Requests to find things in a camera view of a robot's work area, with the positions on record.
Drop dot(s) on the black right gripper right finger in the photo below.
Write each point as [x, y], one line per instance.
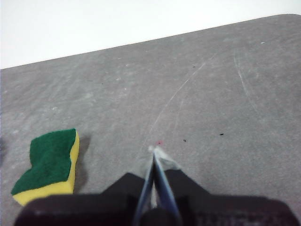
[223, 212]

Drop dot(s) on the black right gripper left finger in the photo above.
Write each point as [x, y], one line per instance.
[94, 209]

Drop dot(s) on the green and yellow sponge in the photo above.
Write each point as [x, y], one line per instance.
[49, 164]

